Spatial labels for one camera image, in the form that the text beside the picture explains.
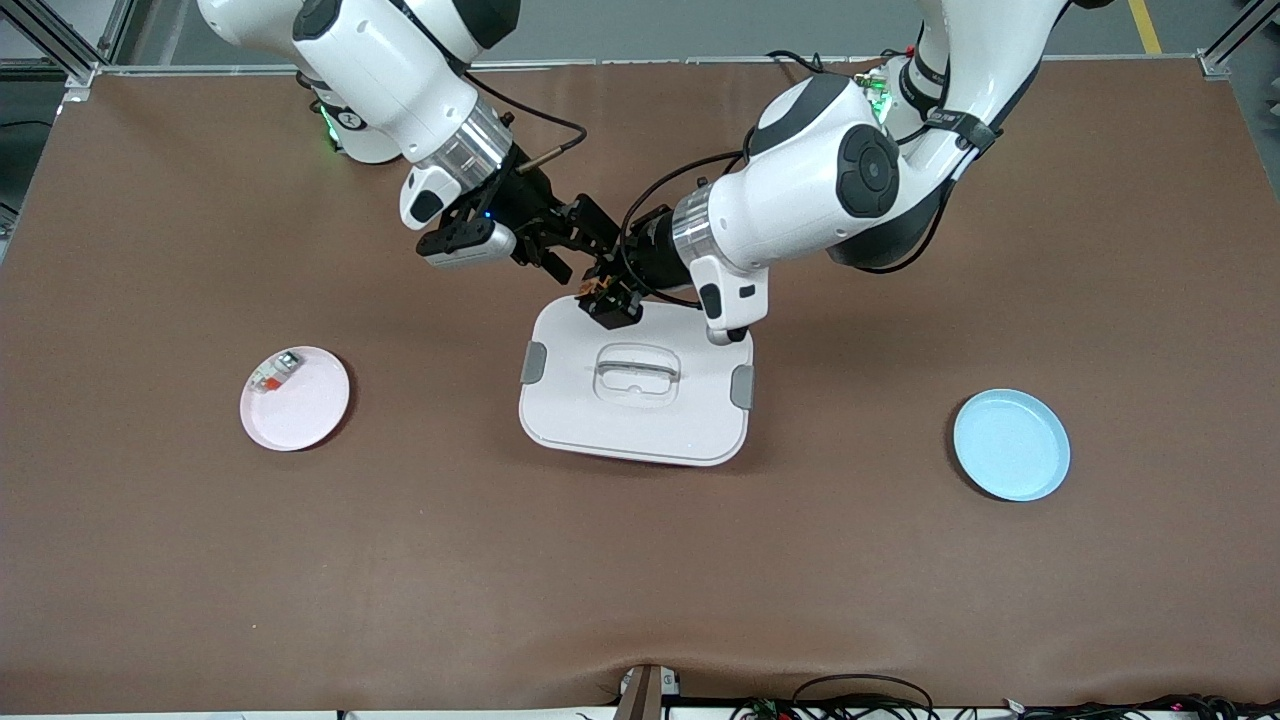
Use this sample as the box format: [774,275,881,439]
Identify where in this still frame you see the white lidded storage box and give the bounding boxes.
[518,296,756,468]

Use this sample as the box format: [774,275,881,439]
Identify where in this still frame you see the brown table mat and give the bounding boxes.
[0,58,1280,713]

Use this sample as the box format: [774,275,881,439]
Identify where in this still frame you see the pale pink round plate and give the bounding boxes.
[240,346,352,452]

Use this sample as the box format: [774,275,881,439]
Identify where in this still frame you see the light blue round plate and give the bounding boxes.
[952,388,1072,503]

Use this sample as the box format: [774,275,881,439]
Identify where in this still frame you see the black arm base cable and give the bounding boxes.
[766,48,836,79]

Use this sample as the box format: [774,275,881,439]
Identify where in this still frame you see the white red switch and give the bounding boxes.
[250,350,304,395]

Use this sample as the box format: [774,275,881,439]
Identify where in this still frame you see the metal camera stand bracket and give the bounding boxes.
[612,662,683,720]

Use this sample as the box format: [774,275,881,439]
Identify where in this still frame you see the aluminium frame post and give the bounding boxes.
[0,0,136,101]
[1195,0,1280,81]

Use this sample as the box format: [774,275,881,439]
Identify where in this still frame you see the black looped cable tangle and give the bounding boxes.
[730,673,941,720]

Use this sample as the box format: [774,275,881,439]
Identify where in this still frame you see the black cable bundle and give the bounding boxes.
[1000,693,1280,720]

